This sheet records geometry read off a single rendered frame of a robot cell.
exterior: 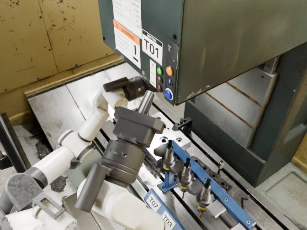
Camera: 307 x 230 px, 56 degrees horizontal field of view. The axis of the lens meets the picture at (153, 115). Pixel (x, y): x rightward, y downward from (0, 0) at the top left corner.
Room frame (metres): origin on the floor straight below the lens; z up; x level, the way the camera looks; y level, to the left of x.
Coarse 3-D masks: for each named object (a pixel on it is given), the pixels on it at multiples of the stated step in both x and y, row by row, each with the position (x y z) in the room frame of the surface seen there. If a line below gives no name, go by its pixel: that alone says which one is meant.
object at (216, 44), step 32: (160, 0) 0.68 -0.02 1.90; (192, 0) 0.63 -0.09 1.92; (224, 0) 0.69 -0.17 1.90; (256, 0) 0.76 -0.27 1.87; (288, 0) 0.85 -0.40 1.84; (160, 32) 0.68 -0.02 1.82; (192, 32) 0.64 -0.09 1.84; (224, 32) 0.70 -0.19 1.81; (256, 32) 0.78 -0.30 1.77; (288, 32) 0.89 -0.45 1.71; (160, 64) 0.68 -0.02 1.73; (192, 64) 0.64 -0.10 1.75; (224, 64) 0.72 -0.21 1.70; (256, 64) 0.81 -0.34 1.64; (192, 96) 0.65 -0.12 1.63
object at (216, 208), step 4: (216, 200) 0.55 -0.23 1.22; (212, 204) 0.54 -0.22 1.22; (216, 204) 0.54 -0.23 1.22; (220, 204) 0.54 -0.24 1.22; (208, 208) 0.52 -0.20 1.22; (212, 208) 0.52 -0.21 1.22; (216, 208) 0.52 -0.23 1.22; (220, 208) 0.52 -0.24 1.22; (224, 208) 0.52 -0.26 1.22; (208, 212) 0.51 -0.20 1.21; (212, 212) 0.51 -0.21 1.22; (216, 212) 0.51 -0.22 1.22; (220, 212) 0.51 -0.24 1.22; (212, 216) 0.49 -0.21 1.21; (216, 216) 0.49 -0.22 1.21
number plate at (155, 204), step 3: (150, 195) 0.73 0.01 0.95; (153, 195) 0.73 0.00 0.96; (150, 198) 0.72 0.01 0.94; (153, 198) 0.72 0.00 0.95; (147, 201) 0.72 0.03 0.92; (150, 201) 0.71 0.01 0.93; (153, 201) 0.71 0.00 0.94; (156, 201) 0.70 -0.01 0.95; (150, 204) 0.70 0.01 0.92; (153, 204) 0.69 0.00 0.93; (156, 204) 0.69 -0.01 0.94; (159, 204) 0.68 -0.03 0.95; (153, 207) 0.68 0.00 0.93; (156, 207) 0.68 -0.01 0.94; (159, 207) 0.67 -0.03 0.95; (156, 210) 0.67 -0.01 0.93
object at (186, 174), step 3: (183, 168) 0.65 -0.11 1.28; (186, 168) 0.64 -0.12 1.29; (189, 168) 0.64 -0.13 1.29; (183, 171) 0.65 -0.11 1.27; (186, 171) 0.64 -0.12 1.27; (189, 171) 0.64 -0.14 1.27; (180, 174) 0.66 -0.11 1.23; (183, 174) 0.64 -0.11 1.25; (186, 174) 0.64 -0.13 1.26; (189, 174) 0.64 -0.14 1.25; (183, 177) 0.64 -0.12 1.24; (186, 177) 0.64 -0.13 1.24; (189, 177) 0.64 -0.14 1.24
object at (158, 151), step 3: (162, 144) 0.83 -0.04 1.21; (165, 144) 0.82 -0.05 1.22; (156, 147) 0.81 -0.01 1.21; (159, 147) 0.81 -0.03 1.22; (162, 147) 0.81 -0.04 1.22; (165, 147) 0.81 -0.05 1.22; (153, 150) 0.79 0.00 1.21; (156, 150) 0.79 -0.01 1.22; (159, 150) 0.79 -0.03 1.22; (162, 150) 0.79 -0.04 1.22; (153, 153) 0.78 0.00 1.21; (156, 153) 0.77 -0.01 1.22; (159, 153) 0.77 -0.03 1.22; (162, 153) 0.77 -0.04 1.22; (159, 156) 0.76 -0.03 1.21
